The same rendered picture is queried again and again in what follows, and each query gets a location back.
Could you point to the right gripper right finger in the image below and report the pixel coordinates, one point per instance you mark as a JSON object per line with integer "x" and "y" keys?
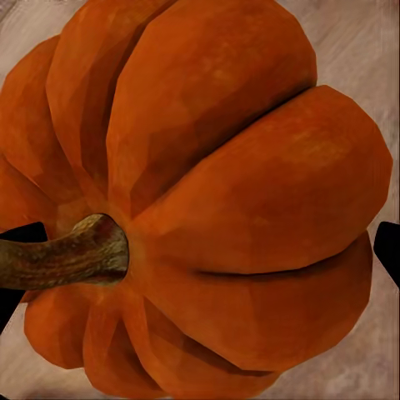
{"x": 387, "y": 248}

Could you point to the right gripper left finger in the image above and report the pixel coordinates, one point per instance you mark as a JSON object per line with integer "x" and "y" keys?
{"x": 9, "y": 298}

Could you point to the pumpkin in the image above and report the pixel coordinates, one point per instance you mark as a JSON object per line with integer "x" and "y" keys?
{"x": 206, "y": 204}

